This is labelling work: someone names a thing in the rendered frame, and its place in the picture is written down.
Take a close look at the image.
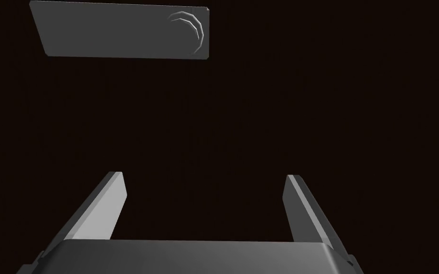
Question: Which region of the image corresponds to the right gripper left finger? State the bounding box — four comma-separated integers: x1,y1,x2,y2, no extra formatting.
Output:
50,171,128,248

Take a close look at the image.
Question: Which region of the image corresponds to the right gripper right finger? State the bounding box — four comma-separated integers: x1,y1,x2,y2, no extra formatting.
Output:
282,175,347,255

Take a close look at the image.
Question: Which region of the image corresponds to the grey drawer front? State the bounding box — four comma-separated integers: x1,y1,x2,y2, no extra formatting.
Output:
29,0,210,60

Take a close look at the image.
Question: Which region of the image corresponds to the grey curved handle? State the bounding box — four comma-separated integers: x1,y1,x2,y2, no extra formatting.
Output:
168,11,205,55

